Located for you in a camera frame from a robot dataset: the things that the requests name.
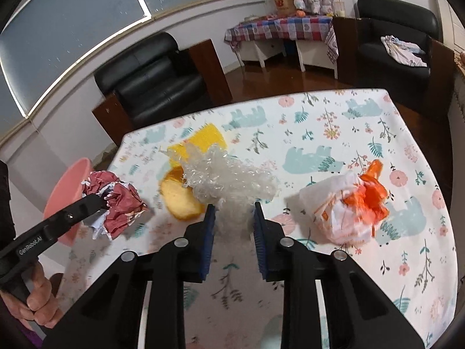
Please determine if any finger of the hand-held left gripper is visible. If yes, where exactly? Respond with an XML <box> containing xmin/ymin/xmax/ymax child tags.
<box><xmin>42</xmin><ymin>192</ymin><xmax>111</xmax><ymax>241</ymax></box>

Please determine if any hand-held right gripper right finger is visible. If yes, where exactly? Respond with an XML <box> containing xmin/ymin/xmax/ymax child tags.
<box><xmin>253</xmin><ymin>202</ymin><xmax>424</xmax><ymax>349</ymax></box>

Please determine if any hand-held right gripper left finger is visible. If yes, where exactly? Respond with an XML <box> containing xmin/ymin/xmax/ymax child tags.
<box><xmin>44</xmin><ymin>204</ymin><xmax>219</xmax><ymax>349</ymax></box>

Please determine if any pink plastic bucket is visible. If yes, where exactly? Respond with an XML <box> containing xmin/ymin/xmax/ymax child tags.
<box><xmin>44</xmin><ymin>157</ymin><xmax>93</xmax><ymax>247</ymax></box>

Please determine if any red paper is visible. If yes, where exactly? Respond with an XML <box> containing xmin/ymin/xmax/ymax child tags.
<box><xmin>81</xmin><ymin>170</ymin><xmax>149</xmax><ymax>241</ymax></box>

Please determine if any yellow foam net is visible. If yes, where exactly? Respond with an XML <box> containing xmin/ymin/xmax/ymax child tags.
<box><xmin>160</xmin><ymin>166</ymin><xmax>207</xmax><ymax>222</ymax></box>
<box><xmin>167</xmin><ymin>123</ymin><xmax>229</xmax><ymax>164</ymax></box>

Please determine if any clear bubble wrap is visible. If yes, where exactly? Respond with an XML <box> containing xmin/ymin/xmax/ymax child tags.
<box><xmin>182</xmin><ymin>145</ymin><xmax>280</xmax><ymax>226</ymax></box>

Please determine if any white orange plastic bag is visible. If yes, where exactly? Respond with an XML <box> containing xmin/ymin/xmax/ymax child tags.
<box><xmin>298</xmin><ymin>159</ymin><xmax>390</xmax><ymax>246</ymax></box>

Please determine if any person's left hand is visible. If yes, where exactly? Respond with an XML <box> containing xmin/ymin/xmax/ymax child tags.
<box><xmin>2</xmin><ymin>262</ymin><xmax>60</xmax><ymax>330</ymax></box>

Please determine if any floral bear print tablecloth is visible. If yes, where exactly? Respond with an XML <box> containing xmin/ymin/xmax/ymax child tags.
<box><xmin>60</xmin><ymin>88</ymin><xmax>459</xmax><ymax>349</ymax></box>

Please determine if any black leather armchair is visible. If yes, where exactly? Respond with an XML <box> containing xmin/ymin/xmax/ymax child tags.
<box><xmin>332</xmin><ymin>0</ymin><xmax>455</xmax><ymax>117</ymax></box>
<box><xmin>92</xmin><ymin>31</ymin><xmax>233</xmax><ymax>146</ymax></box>

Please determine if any frosted glass window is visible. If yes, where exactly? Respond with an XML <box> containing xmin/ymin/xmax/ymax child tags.
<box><xmin>0</xmin><ymin>0</ymin><xmax>291</xmax><ymax>146</ymax></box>

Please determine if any white desk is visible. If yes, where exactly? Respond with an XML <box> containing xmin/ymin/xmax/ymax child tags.
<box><xmin>236</xmin><ymin>38</ymin><xmax>337</xmax><ymax>79</ymax></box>

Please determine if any plaid tablecloth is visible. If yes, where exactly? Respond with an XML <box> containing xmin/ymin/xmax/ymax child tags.
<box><xmin>224</xmin><ymin>14</ymin><xmax>338</xmax><ymax>68</ymax></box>

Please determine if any white printed garment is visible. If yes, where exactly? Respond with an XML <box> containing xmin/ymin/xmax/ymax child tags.
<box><xmin>381</xmin><ymin>34</ymin><xmax>428</xmax><ymax>68</ymax></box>

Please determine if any brown paper bag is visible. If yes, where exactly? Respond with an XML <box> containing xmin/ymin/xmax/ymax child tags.
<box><xmin>268</xmin><ymin>0</ymin><xmax>296</xmax><ymax>17</ymax></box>

